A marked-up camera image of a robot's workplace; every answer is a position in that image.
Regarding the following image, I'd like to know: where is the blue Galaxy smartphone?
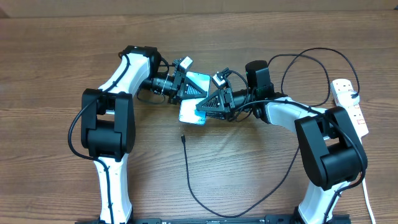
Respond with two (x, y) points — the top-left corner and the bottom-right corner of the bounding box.
(178, 72), (210, 125)

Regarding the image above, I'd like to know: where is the black USB charging cable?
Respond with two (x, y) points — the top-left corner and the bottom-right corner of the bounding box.
(180, 47), (361, 218)

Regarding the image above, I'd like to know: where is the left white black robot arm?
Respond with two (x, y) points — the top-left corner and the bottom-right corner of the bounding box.
(68, 45), (210, 223)

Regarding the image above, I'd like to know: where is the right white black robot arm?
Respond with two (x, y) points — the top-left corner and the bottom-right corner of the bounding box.
(197, 60), (368, 223)

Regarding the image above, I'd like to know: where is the white USB charger plug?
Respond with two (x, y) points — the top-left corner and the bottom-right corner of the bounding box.
(335, 91), (360, 108)

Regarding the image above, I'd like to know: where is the white power strip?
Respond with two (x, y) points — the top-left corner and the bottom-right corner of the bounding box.
(330, 79), (369, 141)

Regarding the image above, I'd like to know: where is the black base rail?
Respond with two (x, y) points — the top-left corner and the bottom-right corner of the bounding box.
(74, 213), (352, 224)

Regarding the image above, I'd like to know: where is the white power strip cord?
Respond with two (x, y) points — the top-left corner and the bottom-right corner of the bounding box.
(361, 179), (376, 224)

